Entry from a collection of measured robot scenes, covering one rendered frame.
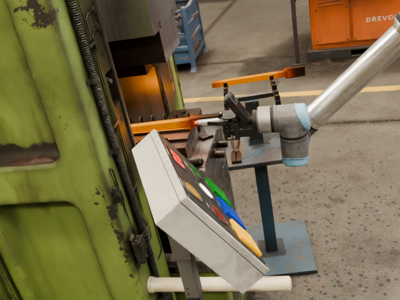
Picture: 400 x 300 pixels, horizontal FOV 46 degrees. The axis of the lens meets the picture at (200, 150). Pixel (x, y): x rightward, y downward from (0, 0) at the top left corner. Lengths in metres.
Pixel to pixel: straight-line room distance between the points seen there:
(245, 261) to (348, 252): 1.56
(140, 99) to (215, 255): 1.05
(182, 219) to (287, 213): 1.94
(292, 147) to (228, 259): 0.69
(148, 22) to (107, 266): 0.72
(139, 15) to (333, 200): 1.87
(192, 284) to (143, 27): 0.70
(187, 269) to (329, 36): 4.15
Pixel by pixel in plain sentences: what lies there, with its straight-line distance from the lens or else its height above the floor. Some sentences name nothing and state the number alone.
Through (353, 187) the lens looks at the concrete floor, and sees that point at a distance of 2.99.
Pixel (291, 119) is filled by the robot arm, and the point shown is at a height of 1.01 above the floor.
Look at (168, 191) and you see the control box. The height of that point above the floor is 1.19.
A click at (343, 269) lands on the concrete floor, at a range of 2.43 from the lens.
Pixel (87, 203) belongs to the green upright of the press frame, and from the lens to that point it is 1.34.
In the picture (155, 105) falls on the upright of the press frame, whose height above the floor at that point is 1.00.
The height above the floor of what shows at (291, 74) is 0.91.
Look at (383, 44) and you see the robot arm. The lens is 1.59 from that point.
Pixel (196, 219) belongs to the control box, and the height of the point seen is 1.14.
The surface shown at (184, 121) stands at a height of 1.02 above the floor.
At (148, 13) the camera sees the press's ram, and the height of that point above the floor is 1.43.
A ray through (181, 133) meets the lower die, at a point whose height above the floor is 0.99.
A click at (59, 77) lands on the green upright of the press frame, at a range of 1.19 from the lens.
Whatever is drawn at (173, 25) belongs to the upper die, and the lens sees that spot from 1.55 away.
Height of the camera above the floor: 1.67
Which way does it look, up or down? 28 degrees down
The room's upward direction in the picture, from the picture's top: 12 degrees counter-clockwise
